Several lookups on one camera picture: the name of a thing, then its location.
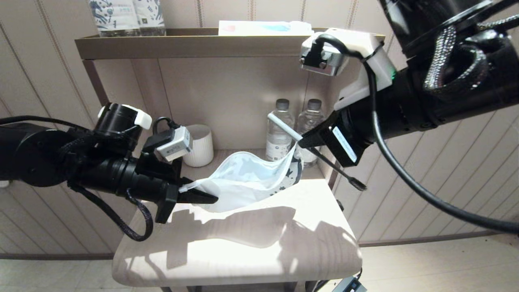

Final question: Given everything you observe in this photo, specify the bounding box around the black camera cable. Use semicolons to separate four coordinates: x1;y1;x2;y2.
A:
312;33;519;235
144;117;178;152

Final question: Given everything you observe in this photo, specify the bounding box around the beige wooden shelf unit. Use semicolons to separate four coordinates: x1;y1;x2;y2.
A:
75;28;386;292

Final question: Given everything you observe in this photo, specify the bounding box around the braided left arm cable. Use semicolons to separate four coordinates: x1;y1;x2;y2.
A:
69;185;154;242

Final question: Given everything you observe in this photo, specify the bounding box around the braided right arm cable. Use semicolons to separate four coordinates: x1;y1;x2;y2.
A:
424;24;489;92

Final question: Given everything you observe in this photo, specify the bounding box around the blue electronic device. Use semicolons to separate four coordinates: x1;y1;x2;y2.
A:
332;277;367;292

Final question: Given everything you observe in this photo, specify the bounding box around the clear plastic water bottle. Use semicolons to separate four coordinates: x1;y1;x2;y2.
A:
266;99;296;162
296;99;325;168

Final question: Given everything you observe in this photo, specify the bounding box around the white ribbed mug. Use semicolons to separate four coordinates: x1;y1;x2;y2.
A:
180;124;214;168

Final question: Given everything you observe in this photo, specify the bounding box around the grey toothbrush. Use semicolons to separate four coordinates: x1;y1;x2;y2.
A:
267;113;368;192

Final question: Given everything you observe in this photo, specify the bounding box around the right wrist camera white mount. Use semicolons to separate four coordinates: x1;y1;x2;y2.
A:
299;28;397;111

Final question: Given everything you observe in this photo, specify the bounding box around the black right camera cable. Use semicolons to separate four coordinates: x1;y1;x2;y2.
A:
312;33;519;235

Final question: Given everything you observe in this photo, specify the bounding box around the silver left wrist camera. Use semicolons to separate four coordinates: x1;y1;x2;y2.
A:
156;126;193;162

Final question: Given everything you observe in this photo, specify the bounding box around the white floral plastic bag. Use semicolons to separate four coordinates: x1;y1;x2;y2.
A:
178;151;304;213

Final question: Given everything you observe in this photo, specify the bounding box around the braided arm cable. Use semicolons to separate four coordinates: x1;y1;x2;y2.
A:
69;185;154;242
424;24;489;92

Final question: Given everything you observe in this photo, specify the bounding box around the black left camera cable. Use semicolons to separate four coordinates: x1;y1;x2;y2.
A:
144;117;178;152

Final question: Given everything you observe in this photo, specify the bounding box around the white tissue pack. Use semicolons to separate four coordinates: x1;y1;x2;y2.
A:
218;20;315;36

